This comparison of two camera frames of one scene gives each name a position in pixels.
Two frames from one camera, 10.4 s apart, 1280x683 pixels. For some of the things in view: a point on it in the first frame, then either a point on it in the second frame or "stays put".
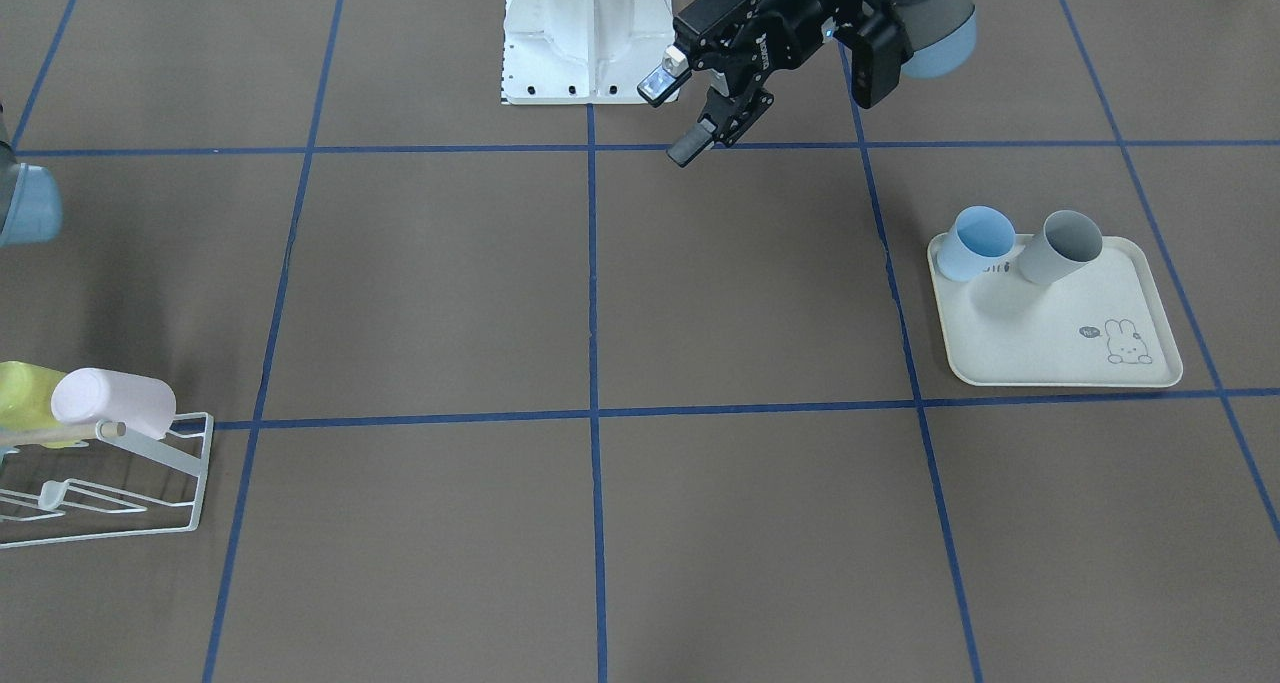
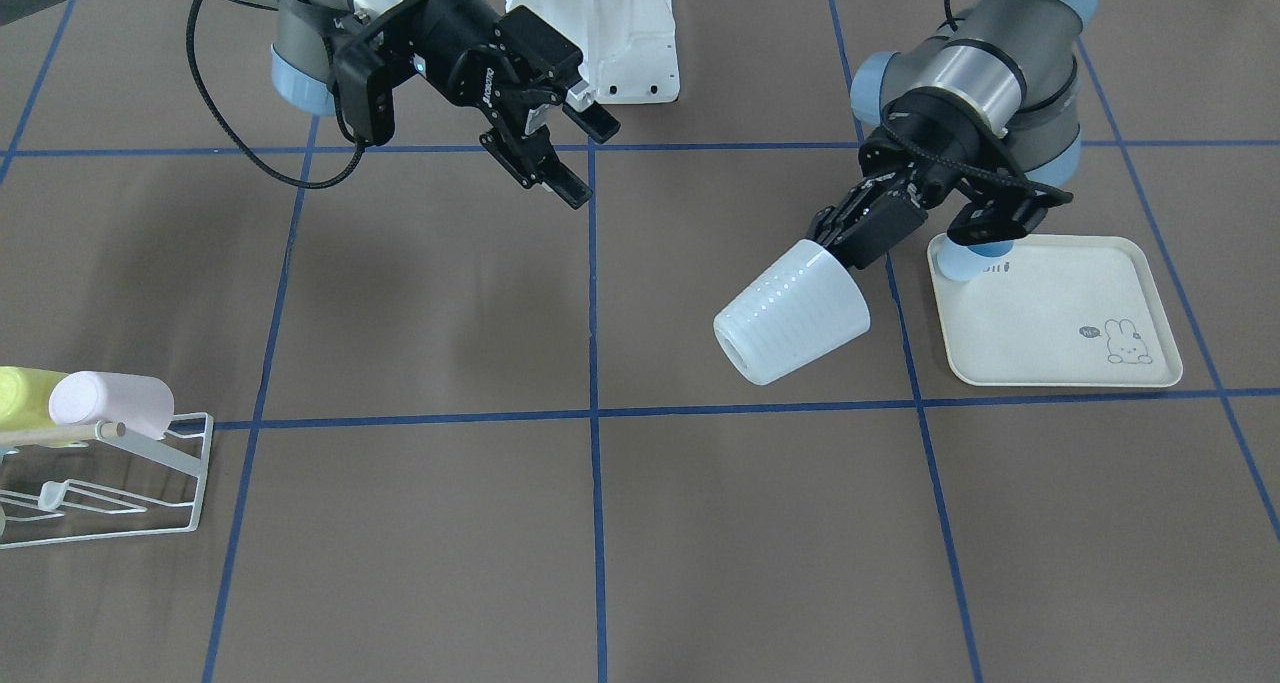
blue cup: (977, 235) stays put
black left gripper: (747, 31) to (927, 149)
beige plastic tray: (1103, 326) stays put
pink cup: (92, 395) stays put
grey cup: (1068, 242) to (805, 307)
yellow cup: (26, 411) stays put
